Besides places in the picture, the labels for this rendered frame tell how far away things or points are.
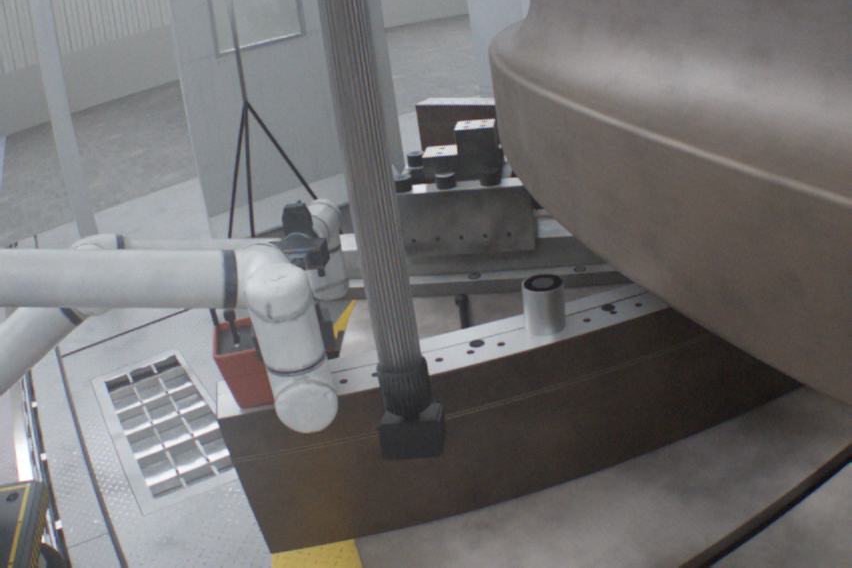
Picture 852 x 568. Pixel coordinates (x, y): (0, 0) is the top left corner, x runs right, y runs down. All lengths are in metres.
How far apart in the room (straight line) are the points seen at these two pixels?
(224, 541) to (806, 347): 1.64
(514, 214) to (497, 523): 1.10
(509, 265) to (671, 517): 1.24
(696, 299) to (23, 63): 13.82
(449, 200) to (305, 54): 2.28
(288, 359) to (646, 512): 0.86
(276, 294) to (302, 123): 3.52
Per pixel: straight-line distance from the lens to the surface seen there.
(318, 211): 1.60
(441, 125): 3.53
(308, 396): 0.96
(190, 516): 2.21
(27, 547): 1.83
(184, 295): 1.04
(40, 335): 1.52
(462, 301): 2.30
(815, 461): 1.68
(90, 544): 2.26
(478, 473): 1.48
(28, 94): 14.33
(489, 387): 1.36
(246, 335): 1.33
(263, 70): 4.27
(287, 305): 0.91
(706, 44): 1.13
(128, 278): 1.03
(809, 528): 1.52
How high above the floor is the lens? 1.39
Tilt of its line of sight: 22 degrees down
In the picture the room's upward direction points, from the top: 8 degrees counter-clockwise
